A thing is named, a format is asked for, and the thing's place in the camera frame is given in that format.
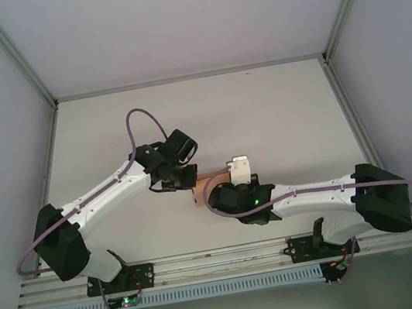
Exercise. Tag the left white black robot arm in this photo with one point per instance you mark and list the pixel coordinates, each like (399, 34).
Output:
(110, 195)

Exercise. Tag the aluminium mounting rail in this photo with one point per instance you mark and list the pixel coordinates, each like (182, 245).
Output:
(223, 263)

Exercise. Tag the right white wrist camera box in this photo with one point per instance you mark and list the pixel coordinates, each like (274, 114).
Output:
(240, 170)

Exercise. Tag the aluminium side rail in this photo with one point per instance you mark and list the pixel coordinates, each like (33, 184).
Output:
(346, 101)
(52, 139)

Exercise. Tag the pink paper box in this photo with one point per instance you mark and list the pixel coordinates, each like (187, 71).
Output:
(196, 195)

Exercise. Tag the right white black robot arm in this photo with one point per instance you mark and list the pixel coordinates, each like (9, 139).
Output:
(315, 198)

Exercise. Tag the aluminium table edge rail long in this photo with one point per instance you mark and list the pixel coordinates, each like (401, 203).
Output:
(189, 75)

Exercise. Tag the left aluminium side rail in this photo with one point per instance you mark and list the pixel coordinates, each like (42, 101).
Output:
(52, 139)

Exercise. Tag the circuit board without light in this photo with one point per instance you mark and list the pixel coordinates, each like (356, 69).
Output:
(341, 265)

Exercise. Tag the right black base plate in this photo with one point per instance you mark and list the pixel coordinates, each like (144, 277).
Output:
(303, 250)

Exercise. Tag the circuit board with green light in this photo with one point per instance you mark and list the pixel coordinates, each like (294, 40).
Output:
(125, 302)

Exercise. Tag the right aluminium side rail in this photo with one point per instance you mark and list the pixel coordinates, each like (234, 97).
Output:
(346, 101)

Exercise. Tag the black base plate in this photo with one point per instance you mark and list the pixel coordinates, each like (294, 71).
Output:
(145, 276)
(303, 250)

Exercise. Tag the left aluminium frame post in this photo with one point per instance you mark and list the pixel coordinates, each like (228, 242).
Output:
(13, 51)

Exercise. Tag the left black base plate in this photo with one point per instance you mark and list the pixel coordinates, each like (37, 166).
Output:
(145, 276)

